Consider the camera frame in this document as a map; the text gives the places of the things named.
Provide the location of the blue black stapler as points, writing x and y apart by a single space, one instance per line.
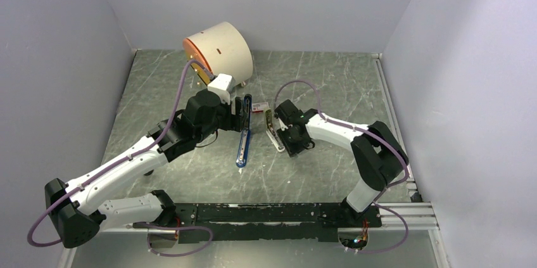
242 154

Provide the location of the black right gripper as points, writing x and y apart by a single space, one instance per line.
292 149

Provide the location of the red staple box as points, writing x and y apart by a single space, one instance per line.
259 107

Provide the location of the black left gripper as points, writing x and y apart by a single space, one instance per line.
233 121

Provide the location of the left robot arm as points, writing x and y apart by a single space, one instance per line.
82 207

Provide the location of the beige olive stapler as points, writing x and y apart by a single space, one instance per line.
271 132

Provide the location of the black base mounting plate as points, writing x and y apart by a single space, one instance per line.
270 221

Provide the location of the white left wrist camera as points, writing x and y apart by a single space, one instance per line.
222 85

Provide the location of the aluminium frame rail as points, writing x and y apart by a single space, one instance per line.
344 86

